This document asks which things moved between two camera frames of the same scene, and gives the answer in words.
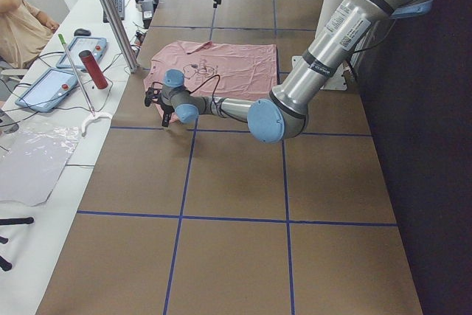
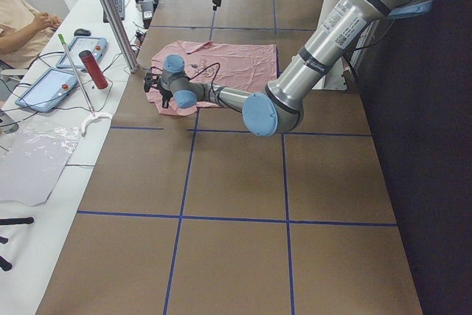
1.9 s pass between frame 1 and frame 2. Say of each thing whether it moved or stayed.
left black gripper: moved
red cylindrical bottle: stayed
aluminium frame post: stayed
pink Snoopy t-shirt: stayed
